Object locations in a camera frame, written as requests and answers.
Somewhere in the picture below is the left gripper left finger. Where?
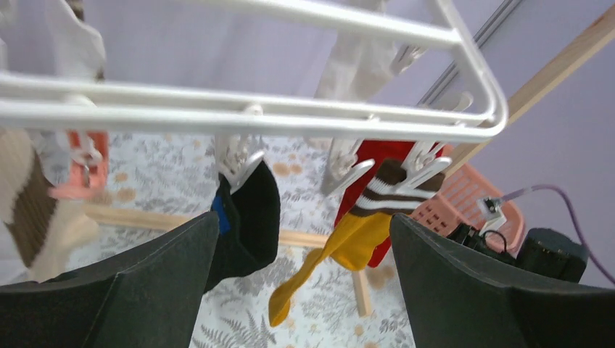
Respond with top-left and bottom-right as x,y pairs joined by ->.
1,212 -> 219,347

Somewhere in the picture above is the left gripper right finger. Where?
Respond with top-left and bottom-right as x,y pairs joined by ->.
389,214 -> 614,347

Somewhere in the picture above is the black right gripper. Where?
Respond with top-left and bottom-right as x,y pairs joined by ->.
447,223 -> 516,265

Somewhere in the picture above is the white plastic clip hanger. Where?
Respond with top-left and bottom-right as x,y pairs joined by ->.
1,1 -> 508,195

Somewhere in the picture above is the white sock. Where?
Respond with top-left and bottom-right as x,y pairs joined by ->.
314,31 -> 416,102

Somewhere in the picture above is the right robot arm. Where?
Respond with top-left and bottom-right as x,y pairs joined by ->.
447,223 -> 589,283

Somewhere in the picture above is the pink laundry basket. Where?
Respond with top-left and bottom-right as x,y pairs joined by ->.
411,164 -> 525,254

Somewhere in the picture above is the yellow brown striped sock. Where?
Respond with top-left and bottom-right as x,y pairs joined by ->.
268,159 -> 445,327

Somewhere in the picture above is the black blue sock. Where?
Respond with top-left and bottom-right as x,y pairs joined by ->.
204,162 -> 281,293

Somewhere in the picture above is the red sock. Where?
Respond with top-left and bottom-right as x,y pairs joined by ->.
334,141 -> 414,268

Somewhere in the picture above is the brown cream striped sock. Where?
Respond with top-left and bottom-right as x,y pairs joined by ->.
1,129 -> 99,282

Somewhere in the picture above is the floral table mat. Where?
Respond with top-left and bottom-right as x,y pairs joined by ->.
95,133 -> 415,347

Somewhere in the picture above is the pink sock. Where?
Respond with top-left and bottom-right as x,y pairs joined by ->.
49,130 -> 110,200

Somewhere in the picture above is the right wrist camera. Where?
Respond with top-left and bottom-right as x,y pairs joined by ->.
476,196 -> 507,236

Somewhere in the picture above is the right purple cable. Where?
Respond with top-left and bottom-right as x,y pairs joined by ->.
499,184 -> 615,285

